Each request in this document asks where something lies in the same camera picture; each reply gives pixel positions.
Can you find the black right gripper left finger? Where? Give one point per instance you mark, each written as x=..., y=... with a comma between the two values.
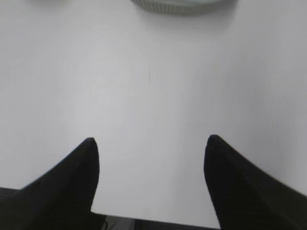
x=61, y=199

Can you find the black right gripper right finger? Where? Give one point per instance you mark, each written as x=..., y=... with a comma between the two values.
x=245, y=197

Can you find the pale green woven basket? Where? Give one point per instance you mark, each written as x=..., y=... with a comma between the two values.
x=183, y=7

